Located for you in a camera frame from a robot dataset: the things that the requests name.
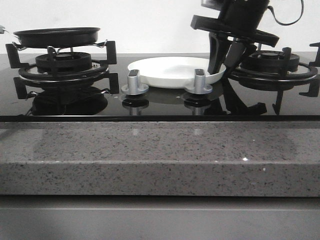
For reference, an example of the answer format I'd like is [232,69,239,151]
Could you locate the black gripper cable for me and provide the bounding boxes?
[264,0,305,26]

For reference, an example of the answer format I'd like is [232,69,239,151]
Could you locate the black pan support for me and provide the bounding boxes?
[5,40,119,99]
[226,41,320,116]

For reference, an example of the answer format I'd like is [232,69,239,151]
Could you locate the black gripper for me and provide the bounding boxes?
[190,0,279,75]

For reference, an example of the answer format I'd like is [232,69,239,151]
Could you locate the black left gas burner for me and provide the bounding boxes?
[35,52,92,74]

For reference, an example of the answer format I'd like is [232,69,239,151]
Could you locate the black right gas burner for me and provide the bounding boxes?
[240,50,285,73]

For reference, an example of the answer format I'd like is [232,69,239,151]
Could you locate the white round plate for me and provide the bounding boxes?
[127,56,226,89]

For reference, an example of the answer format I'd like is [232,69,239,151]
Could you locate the black gas burner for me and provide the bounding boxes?
[35,52,92,74]
[240,50,285,73]

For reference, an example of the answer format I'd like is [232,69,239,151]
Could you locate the silver left stove knob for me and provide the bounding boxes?
[121,69,149,96]

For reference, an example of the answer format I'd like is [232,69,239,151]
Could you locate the wire pan reducer ring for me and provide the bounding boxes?
[11,39,109,57]

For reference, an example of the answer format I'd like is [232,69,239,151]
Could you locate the black left pan support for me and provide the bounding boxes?
[5,40,119,99]

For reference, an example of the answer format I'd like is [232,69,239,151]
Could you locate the silver stove knob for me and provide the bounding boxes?
[184,68,213,95]
[121,69,149,96]

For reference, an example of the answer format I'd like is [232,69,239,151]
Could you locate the black right pan support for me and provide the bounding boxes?
[226,41,320,116]

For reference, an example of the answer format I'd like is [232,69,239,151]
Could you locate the black glass gas hob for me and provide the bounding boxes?
[0,54,320,122]

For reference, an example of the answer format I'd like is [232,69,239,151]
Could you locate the silver right stove knob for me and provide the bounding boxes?
[184,68,213,95]

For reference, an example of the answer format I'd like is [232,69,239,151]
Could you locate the black frying pan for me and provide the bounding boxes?
[13,27,100,49]

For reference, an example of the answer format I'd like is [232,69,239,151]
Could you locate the grey cabinet front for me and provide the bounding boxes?
[0,196,320,240]

